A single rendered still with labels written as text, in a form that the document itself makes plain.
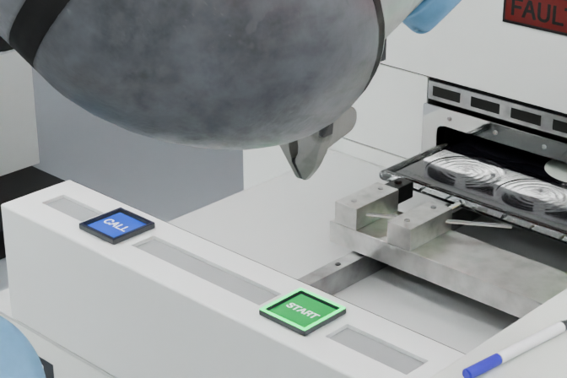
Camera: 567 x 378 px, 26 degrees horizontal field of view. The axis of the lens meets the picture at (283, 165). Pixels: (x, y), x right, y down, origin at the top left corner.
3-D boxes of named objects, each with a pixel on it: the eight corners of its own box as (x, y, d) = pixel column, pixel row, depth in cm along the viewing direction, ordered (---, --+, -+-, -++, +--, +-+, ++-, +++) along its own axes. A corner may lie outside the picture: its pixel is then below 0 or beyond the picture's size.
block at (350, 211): (376, 202, 152) (377, 180, 151) (398, 210, 150) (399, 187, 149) (334, 222, 147) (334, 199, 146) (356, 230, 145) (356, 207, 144)
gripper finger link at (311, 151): (366, 172, 106) (369, 71, 103) (321, 192, 102) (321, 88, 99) (338, 163, 108) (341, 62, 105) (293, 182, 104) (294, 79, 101)
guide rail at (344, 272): (475, 208, 165) (477, 187, 164) (488, 213, 164) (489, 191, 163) (203, 350, 131) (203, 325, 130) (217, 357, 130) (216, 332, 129)
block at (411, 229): (428, 221, 147) (429, 198, 146) (451, 229, 145) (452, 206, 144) (386, 242, 142) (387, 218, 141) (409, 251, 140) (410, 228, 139)
